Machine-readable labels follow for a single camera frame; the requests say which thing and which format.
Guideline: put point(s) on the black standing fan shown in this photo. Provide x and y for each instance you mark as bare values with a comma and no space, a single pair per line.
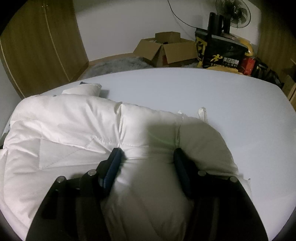
231,14

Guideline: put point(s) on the cardboard box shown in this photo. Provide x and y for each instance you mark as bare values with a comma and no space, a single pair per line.
167,49

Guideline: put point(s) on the grey fluffy rug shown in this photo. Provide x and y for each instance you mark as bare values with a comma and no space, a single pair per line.
115,66

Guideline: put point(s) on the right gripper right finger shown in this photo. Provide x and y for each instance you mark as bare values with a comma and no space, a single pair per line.
221,209

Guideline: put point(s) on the wooden wardrobe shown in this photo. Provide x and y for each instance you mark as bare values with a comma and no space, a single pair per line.
41,47

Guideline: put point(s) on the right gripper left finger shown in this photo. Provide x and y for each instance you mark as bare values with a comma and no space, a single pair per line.
71,209

